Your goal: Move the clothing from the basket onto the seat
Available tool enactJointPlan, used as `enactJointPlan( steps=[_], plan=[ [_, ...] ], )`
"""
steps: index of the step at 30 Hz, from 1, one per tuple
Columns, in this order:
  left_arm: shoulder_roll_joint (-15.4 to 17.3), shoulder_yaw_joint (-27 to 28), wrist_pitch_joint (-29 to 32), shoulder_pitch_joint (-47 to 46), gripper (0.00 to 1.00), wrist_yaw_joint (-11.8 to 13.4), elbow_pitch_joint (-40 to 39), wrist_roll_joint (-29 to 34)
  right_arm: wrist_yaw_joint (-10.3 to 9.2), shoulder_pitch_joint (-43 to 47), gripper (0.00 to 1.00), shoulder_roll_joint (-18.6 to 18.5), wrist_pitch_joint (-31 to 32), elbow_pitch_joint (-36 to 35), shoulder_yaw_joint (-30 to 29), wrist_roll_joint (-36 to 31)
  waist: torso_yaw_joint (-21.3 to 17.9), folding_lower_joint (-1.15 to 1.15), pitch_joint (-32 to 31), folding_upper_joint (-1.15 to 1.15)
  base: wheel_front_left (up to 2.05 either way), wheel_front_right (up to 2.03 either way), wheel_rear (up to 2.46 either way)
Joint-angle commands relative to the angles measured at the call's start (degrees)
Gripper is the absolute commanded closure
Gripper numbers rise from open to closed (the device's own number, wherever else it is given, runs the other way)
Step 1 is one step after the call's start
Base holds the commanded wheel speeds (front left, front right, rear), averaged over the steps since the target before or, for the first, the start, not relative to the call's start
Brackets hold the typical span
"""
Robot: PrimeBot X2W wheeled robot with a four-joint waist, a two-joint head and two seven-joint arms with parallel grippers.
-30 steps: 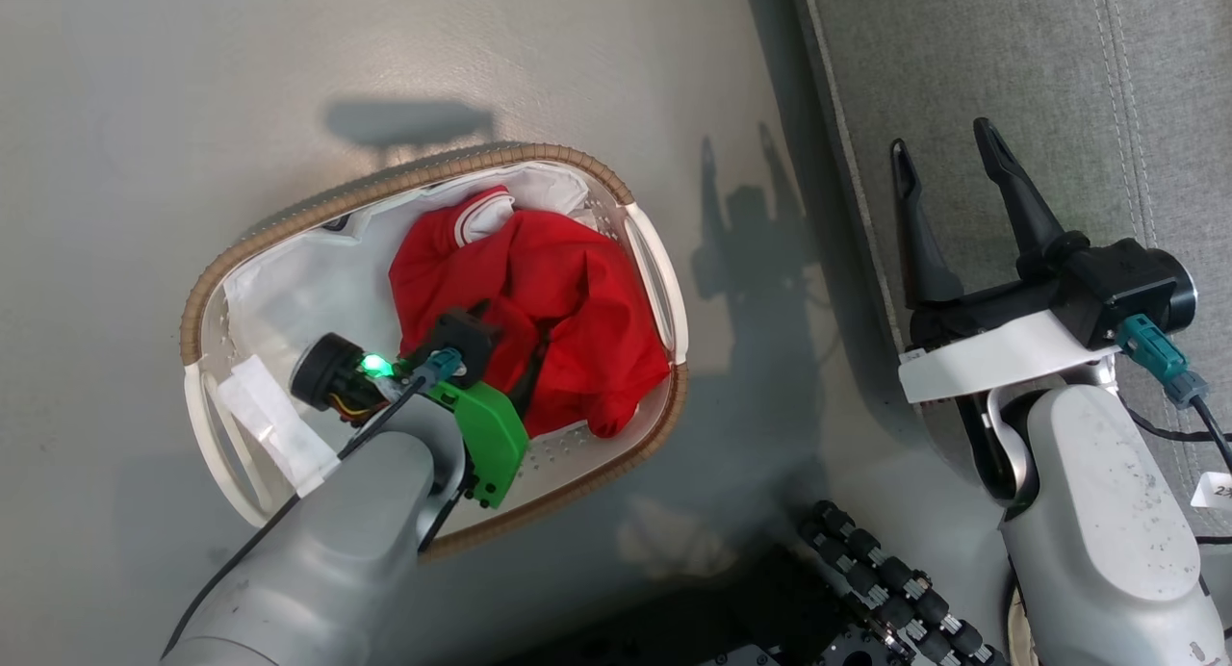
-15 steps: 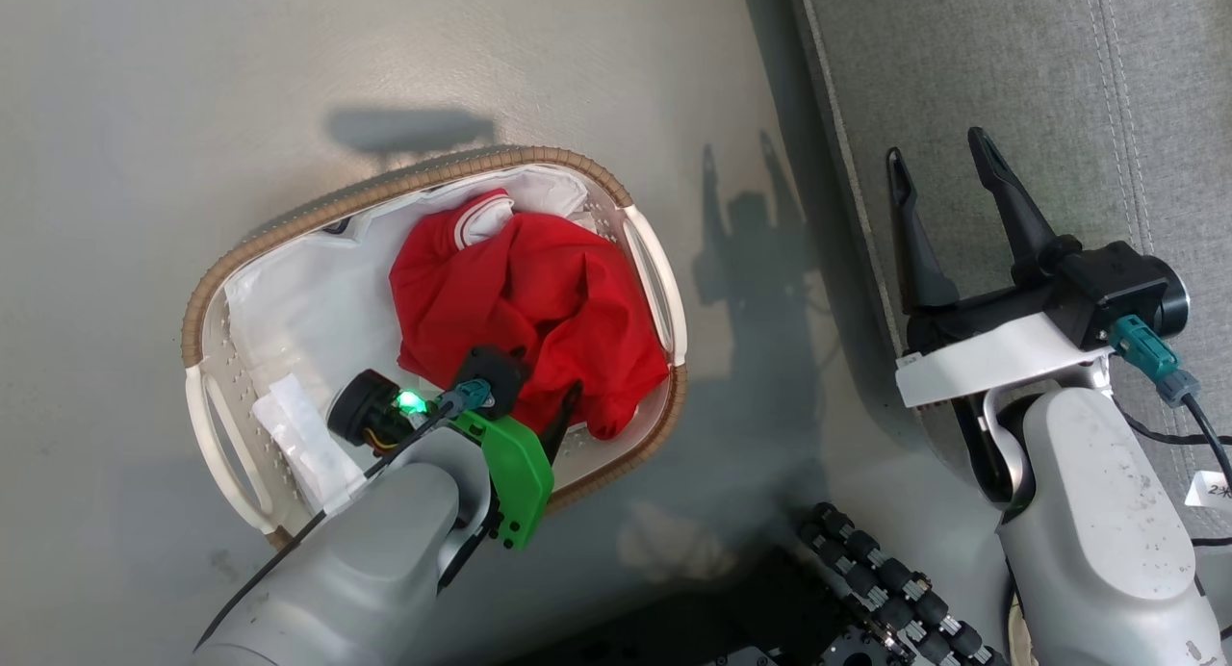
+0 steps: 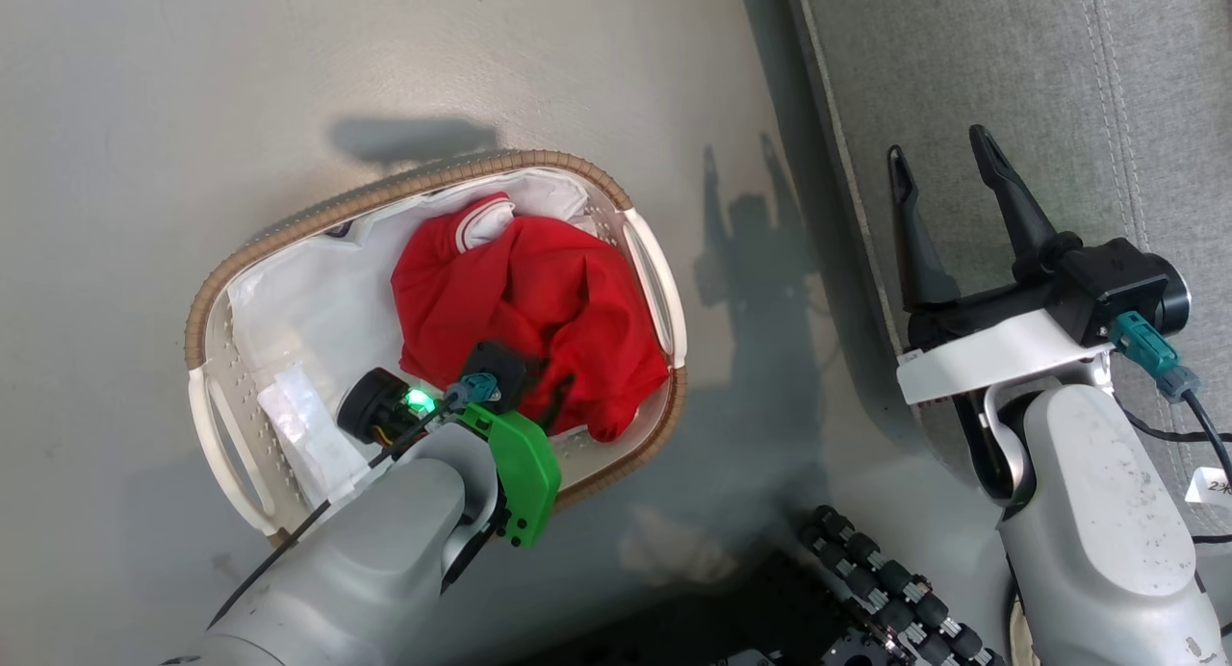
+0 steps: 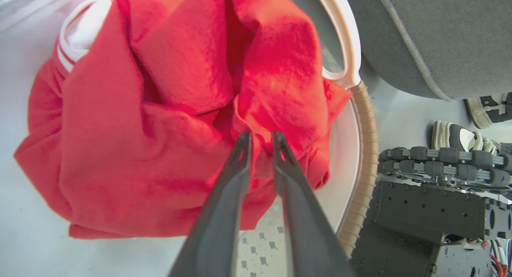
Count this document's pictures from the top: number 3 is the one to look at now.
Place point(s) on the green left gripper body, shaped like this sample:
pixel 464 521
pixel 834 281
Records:
pixel 525 473

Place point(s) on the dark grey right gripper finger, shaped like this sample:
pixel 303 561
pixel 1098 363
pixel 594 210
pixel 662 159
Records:
pixel 919 252
pixel 1025 223

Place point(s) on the teal left camera connector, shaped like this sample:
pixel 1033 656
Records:
pixel 474 390

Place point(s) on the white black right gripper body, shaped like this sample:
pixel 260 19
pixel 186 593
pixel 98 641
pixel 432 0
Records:
pixel 991 348

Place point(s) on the grey fabric sofa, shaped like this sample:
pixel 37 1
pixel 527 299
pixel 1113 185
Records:
pixel 1011 69

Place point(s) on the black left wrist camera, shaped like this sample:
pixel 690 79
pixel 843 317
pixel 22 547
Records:
pixel 375 406

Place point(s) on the black omni wheel rollers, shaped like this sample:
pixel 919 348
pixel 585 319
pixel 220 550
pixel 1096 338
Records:
pixel 895 579

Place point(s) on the teal right camera connector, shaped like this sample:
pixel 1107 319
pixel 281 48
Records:
pixel 1145 344

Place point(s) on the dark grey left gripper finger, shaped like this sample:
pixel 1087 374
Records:
pixel 551 397

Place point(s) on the red shirt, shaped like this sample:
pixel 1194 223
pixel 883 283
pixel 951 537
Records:
pixel 539 291

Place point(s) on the teal camera connector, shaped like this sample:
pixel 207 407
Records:
pixel 1145 344
pixel 474 390

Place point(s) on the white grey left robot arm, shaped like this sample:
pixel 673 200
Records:
pixel 366 570

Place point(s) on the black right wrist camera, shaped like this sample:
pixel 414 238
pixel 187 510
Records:
pixel 1116 281

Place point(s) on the white laundry basket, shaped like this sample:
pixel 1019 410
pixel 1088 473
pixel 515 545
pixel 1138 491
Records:
pixel 236 358

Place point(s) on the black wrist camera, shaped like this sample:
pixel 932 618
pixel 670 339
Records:
pixel 375 406
pixel 1116 281

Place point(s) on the clear plastic bag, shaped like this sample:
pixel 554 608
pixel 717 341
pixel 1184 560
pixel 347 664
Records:
pixel 298 416

